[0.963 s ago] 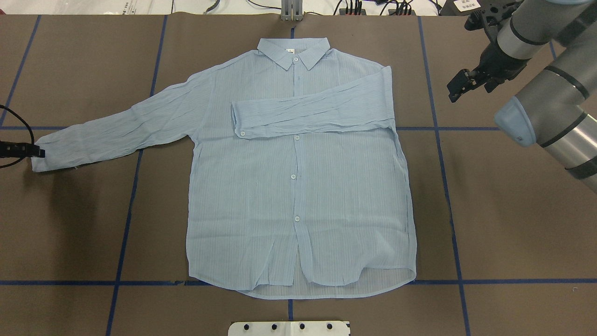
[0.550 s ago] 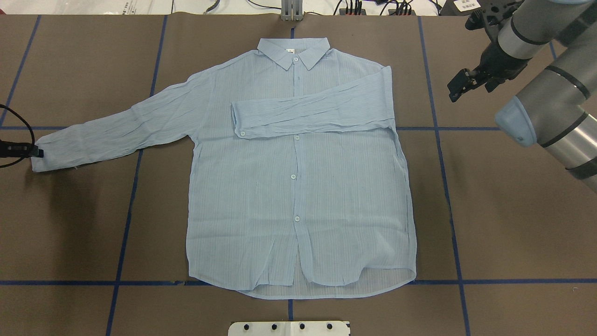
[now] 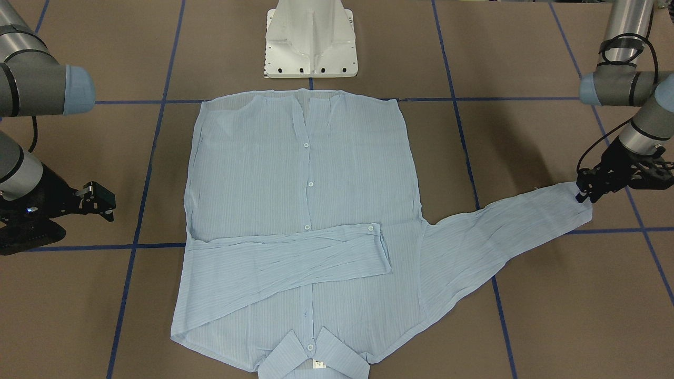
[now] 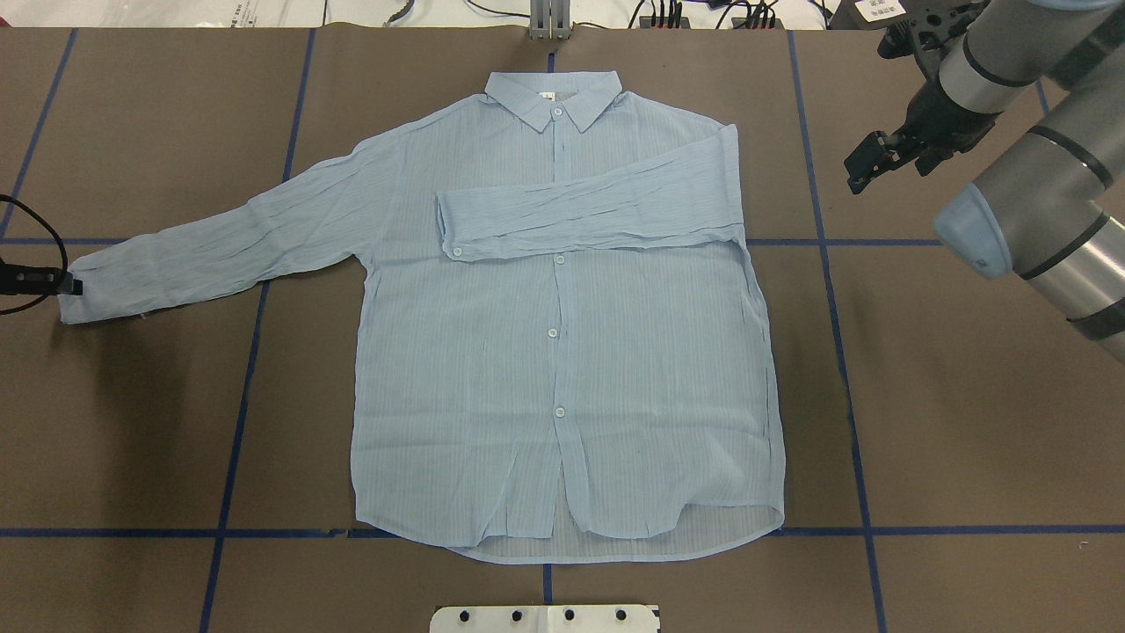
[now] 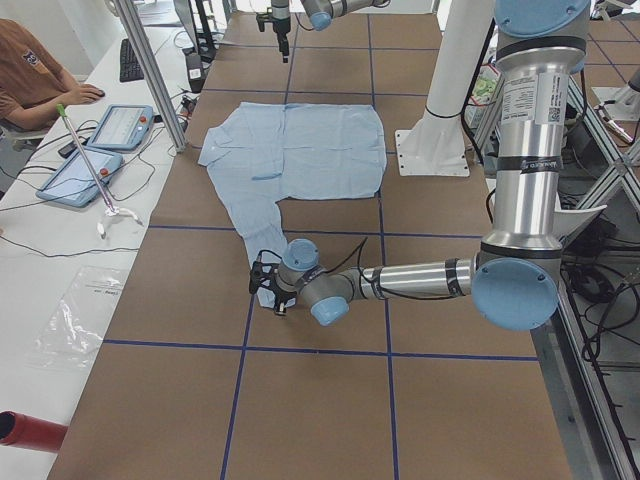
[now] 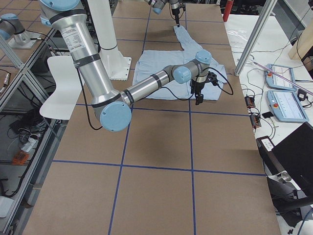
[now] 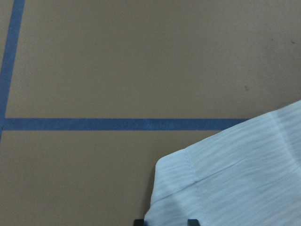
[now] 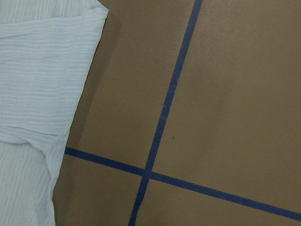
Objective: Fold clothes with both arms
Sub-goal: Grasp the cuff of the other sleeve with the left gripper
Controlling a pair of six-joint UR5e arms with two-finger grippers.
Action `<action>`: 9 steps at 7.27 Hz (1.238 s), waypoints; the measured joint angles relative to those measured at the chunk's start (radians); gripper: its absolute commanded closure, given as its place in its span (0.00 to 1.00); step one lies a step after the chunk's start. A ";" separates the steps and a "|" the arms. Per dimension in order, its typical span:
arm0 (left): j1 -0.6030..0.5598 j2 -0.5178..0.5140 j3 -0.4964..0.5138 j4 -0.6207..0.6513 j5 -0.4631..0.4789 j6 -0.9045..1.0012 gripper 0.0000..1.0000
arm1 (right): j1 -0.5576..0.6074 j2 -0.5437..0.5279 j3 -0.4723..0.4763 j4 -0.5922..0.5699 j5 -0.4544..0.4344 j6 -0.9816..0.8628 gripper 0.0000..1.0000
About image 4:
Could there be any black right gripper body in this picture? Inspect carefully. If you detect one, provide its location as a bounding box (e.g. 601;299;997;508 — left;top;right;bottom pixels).
879;120;954;177

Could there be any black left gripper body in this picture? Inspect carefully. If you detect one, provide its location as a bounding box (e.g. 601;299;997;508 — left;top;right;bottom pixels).
1;263;62;296

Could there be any light blue button-up shirt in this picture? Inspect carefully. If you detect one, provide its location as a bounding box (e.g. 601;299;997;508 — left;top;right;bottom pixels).
59;71;785;564

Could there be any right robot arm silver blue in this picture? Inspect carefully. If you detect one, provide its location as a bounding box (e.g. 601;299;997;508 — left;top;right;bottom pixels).
844;1;1124;360

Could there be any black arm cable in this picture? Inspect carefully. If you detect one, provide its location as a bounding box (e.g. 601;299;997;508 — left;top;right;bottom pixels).
0;193;71;316

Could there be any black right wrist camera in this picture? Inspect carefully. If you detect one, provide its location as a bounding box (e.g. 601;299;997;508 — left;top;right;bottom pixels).
878;1;989;60

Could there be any aluminium frame post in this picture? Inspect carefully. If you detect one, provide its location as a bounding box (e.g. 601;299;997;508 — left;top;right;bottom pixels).
529;0;573;40

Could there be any white pedestal base plate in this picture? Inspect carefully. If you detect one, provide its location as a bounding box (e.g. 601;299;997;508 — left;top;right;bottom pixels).
429;604;662;632

